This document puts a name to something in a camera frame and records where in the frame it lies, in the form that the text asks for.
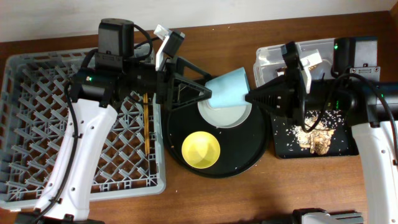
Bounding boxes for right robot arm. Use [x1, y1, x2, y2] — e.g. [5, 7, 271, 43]
[245, 36, 397, 223]

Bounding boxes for round black tray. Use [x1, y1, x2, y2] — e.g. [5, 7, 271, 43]
[161, 105, 271, 179]

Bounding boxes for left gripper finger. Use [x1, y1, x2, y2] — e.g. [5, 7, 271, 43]
[169, 74, 212, 111]
[175, 57, 213, 81]

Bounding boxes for grey plate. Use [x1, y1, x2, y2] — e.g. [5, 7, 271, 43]
[197, 100, 252, 129]

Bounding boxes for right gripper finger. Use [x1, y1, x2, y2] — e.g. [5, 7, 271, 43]
[245, 85, 294, 118]
[259, 75, 289, 92]

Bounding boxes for food scraps pile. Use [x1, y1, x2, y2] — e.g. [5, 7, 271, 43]
[284, 110, 349, 156]

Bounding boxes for black rectangular tray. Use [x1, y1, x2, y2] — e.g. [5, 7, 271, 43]
[271, 110, 359, 159]

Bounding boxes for clear plastic bin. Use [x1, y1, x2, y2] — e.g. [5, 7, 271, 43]
[252, 37, 364, 107]

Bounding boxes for blue cup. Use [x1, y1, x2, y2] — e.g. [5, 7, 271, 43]
[205, 67, 250, 109]

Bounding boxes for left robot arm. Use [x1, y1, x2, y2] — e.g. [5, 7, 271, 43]
[16, 18, 212, 223]

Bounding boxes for grey dishwasher rack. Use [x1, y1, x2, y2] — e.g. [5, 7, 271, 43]
[1, 49, 166, 211]

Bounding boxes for yellow bowl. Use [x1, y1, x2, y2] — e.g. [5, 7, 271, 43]
[181, 131, 221, 169]

